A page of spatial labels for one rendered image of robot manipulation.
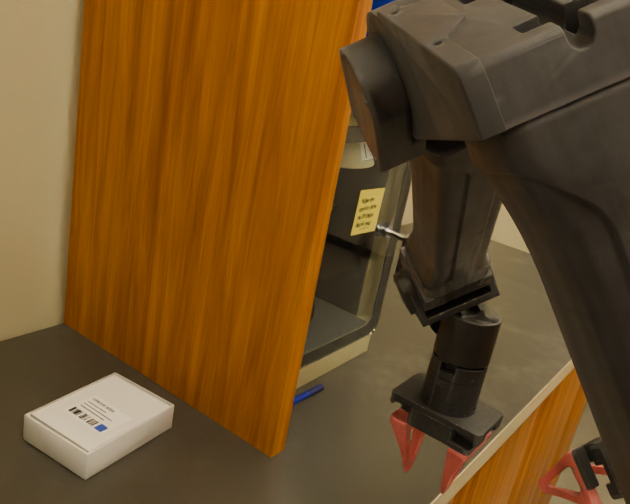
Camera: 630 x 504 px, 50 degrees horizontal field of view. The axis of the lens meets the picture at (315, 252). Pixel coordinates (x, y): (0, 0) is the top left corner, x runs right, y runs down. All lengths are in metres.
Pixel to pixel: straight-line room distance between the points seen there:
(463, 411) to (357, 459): 0.36
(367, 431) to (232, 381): 0.24
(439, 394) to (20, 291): 0.79
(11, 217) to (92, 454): 0.45
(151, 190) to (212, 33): 0.26
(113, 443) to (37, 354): 0.31
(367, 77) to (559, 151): 0.09
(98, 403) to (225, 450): 0.19
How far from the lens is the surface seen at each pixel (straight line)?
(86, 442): 0.94
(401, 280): 0.64
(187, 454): 0.99
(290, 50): 0.86
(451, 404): 0.70
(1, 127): 1.15
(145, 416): 0.99
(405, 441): 0.75
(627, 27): 0.22
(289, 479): 0.98
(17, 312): 1.28
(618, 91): 0.22
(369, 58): 0.28
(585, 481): 0.89
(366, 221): 1.12
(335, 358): 1.24
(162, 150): 1.02
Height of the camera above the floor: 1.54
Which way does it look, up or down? 19 degrees down
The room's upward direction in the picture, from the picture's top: 11 degrees clockwise
